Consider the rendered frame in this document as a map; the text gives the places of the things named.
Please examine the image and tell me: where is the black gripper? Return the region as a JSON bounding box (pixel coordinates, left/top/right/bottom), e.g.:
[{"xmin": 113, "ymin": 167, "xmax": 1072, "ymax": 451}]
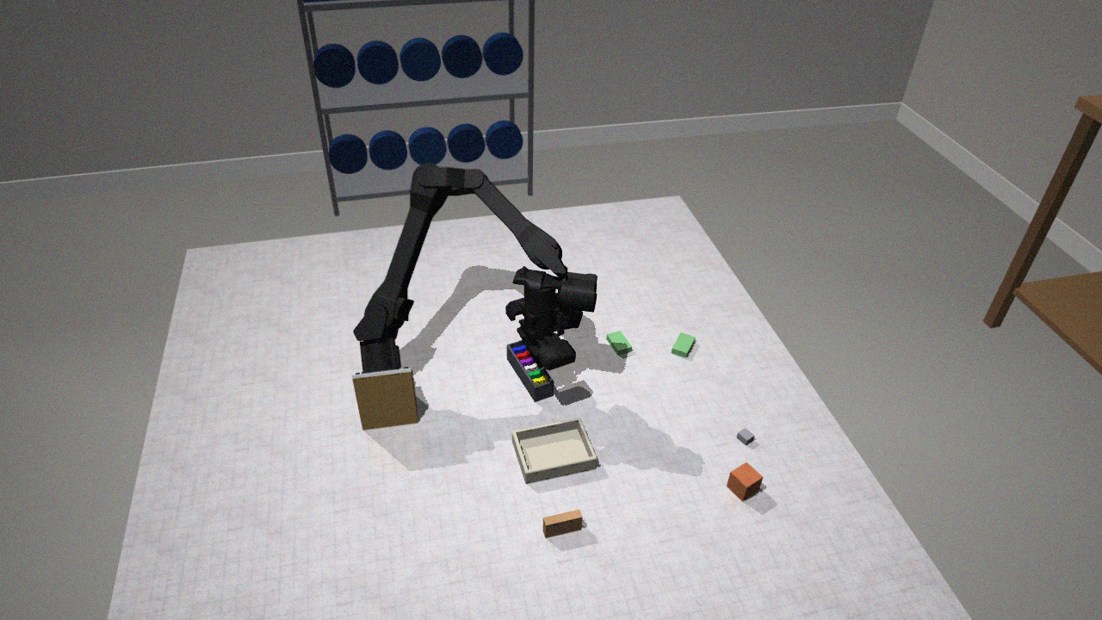
[{"xmin": 505, "ymin": 298, "xmax": 576, "ymax": 370}]

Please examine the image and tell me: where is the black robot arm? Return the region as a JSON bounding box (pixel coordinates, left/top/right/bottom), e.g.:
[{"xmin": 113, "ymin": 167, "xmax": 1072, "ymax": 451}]
[{"xmin": 354, "ymin": 164, "xmax": 597, "ymax": 374}]

